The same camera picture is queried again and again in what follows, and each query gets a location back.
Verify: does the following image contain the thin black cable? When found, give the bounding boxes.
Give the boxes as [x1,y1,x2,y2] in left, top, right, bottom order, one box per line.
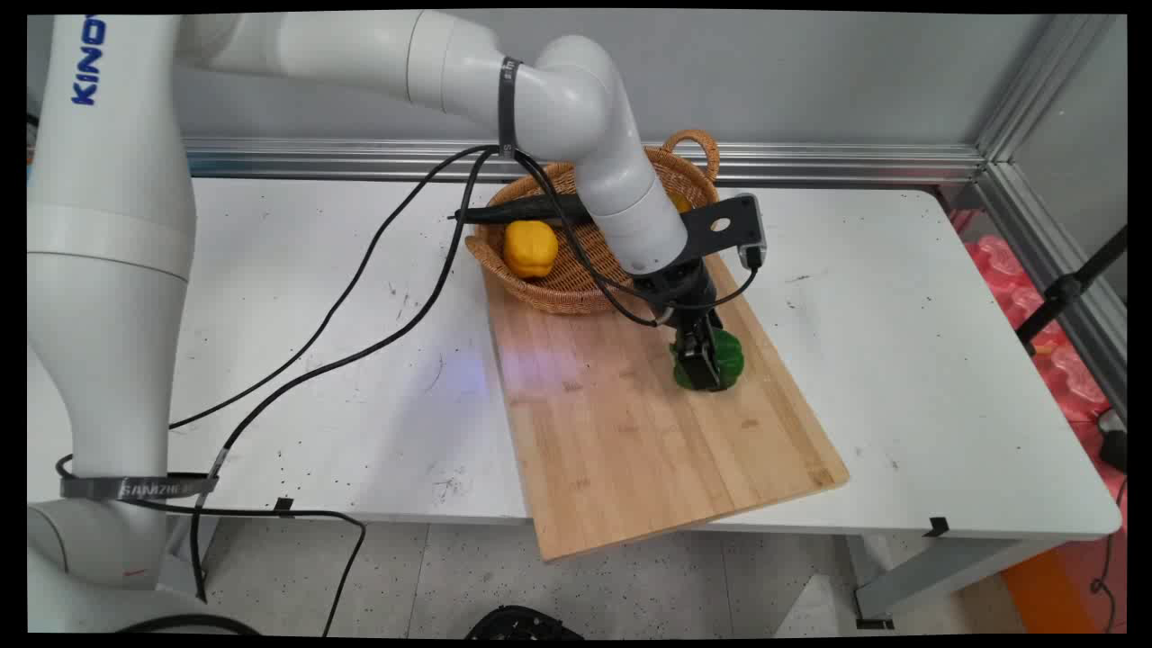
[169,144,498,430]

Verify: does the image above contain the black round object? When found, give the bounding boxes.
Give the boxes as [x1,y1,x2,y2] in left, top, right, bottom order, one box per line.
[464,605,586,642]

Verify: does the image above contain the black strap on forearm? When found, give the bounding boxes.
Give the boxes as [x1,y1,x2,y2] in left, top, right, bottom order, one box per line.
[497,56,525,160]

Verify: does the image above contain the dark rounded device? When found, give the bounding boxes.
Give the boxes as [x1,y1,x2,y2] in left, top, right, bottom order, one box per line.
[1097,409,1128,475]

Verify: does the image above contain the dark purple eggplant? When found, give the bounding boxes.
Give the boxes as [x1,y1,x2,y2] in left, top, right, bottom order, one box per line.
[448,195,596,227]

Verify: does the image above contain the black cable with label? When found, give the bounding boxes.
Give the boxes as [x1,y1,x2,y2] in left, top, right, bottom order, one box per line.
[189,148,498,604]

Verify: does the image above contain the black Samzhe strap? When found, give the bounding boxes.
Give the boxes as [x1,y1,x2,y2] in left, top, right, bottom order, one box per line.
[56,453,221,503]

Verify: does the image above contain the white straight table leg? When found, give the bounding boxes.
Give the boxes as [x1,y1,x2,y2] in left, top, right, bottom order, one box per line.
[157,515,222,599]

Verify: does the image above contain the woven wicker basket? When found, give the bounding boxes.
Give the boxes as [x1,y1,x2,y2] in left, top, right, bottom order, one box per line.
[464,130,722,316]

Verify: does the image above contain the wooden cutting board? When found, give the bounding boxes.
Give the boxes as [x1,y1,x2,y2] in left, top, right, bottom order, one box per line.
[481,238,851,563]

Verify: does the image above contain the aluminium corner frame rail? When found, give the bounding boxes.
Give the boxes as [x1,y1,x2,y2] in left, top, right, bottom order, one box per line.
[976,13,1128,419]

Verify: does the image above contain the long aluminium frame rail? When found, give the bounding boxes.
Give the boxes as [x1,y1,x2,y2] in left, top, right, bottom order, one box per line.
[180,137,987,188]

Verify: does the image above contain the black floor cable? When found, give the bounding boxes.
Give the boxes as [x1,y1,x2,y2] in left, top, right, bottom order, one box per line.
[117,498,367,637]

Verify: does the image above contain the pink bubble wrap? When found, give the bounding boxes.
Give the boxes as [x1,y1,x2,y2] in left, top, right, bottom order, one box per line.
[961,234,1115,424]

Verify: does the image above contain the orange floor mat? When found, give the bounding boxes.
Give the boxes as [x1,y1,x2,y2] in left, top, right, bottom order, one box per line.
[999,547,1106,635]

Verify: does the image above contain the green bell pepper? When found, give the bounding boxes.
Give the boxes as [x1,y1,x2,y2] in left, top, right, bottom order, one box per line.
[670,328,746,393]

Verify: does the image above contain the white angled table leg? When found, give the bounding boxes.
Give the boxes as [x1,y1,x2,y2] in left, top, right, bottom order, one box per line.
[844,533,1074,631]

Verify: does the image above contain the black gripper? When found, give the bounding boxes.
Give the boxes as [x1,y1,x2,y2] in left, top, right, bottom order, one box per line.
[630,258,726,392]

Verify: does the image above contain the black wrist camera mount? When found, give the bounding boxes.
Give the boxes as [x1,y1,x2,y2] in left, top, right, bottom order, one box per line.
[679,193,769,272]

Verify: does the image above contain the yellow bell pepper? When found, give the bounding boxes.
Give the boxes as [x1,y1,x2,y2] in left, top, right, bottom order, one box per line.
[502,220,560,280]

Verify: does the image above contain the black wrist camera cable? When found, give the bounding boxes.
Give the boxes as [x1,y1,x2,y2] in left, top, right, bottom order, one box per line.
[513,149,764,328]

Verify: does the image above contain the black tripod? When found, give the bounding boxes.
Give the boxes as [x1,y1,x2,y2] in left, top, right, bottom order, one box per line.
[1015,225,1128,354]

